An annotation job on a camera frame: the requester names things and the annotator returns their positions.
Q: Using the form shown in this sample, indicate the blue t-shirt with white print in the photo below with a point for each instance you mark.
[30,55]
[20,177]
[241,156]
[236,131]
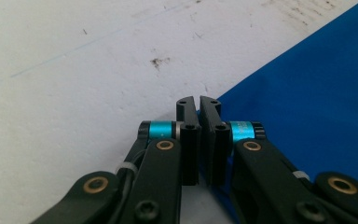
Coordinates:
[307,93]

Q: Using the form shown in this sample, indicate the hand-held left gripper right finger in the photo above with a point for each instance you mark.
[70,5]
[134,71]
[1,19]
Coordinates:
[217,155]

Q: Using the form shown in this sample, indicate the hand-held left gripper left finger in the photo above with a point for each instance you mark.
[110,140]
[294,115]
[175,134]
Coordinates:
[189,149]

